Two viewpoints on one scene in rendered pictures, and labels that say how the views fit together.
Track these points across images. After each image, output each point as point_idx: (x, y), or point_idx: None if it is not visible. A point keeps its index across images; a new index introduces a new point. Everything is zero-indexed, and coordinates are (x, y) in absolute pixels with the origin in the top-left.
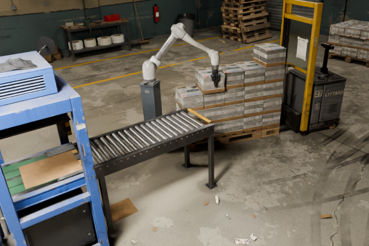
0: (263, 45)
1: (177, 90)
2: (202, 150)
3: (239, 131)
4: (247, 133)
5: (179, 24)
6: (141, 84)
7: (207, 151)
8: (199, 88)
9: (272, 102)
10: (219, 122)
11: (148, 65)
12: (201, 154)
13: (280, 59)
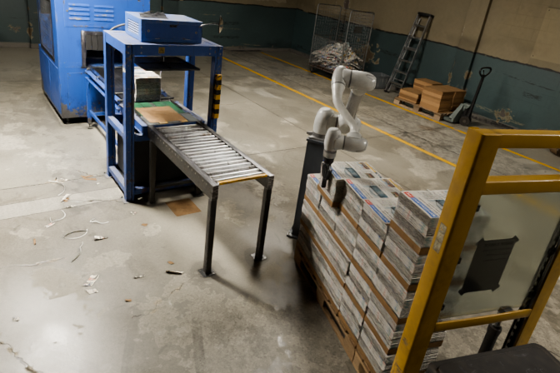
0: None
1: None
2: (300, 275)
3: (334, 305)
4: (340, 325)
5: (353, 71)
6: None
7: (295, 280)
8: None
9: (379, 314)
10: (322, 258)
11: (318, 111)
12: (287, 272)
13: (414, 235)
